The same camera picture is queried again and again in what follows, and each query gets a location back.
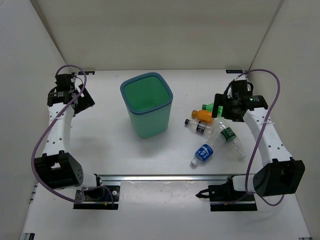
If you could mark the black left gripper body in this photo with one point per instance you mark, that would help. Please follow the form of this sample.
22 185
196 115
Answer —
83 102

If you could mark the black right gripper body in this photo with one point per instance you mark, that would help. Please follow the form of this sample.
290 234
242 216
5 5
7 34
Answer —
229 109

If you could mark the clear bottle black label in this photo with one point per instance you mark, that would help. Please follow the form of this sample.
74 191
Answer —
200 128

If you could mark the clear bottle green label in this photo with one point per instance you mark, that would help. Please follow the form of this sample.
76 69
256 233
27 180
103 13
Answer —
230 138

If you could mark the clear bottle blue label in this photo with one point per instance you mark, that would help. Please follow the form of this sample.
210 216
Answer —
207 150

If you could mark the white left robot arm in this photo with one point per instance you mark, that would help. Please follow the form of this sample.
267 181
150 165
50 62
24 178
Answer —
57 168

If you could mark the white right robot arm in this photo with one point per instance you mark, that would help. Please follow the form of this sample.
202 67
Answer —
280 173

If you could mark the green plastic waste bin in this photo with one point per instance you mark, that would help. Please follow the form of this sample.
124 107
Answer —
148 99

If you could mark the green plastic bottle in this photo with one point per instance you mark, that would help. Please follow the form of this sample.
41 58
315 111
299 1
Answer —
208 107

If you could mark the orange plastic bottle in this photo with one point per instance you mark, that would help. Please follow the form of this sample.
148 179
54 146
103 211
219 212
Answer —
203 115

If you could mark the right corner label sticker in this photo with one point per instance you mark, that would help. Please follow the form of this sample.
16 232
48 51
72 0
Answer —
233 71

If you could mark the corner label sticker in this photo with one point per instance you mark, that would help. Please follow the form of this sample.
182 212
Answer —
90 73
233 71

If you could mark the left corner label sticker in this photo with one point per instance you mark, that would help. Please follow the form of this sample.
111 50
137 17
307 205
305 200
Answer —
90 73

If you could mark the aluminium rail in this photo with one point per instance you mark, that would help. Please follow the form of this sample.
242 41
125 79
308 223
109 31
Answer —
165 177

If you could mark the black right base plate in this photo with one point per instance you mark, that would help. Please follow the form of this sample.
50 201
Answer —
223 198

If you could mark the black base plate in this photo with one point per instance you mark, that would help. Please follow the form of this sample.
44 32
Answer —
223 198
100 199

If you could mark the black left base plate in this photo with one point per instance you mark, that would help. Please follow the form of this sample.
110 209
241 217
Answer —
100 199

